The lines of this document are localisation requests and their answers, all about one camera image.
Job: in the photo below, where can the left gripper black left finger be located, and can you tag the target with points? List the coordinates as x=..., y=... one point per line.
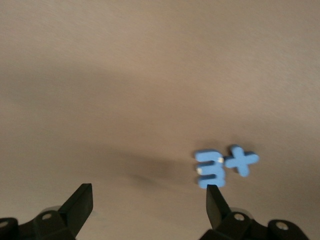
x=75, y=212

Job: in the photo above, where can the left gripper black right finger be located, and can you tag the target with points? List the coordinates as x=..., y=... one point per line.
x=215, y=207

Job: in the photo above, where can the blue letter m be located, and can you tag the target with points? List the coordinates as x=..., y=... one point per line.
x=220, y=175

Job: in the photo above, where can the blue letter x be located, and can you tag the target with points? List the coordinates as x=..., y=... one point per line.
x=240, y=161

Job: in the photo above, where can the brown table mat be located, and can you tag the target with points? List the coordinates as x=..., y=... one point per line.
x=125, y=75

